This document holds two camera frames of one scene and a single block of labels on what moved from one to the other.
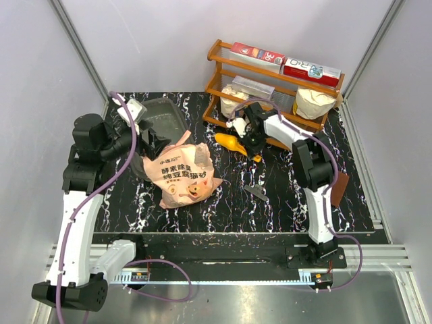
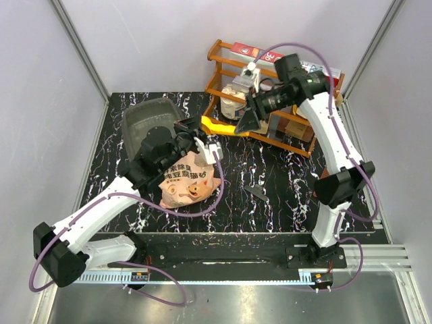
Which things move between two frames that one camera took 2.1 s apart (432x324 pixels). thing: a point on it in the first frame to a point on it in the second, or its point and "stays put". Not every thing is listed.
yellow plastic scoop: (232, 142) to (217, 129)
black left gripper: (155, 145) to (187, 125)
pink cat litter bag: (183, 173) stays put
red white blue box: (312, 71) stays put
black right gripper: (252, 150) to (249, 121)
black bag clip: (257, 190) stays put
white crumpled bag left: (228, 107) stays put
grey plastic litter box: (169, 123) stays put
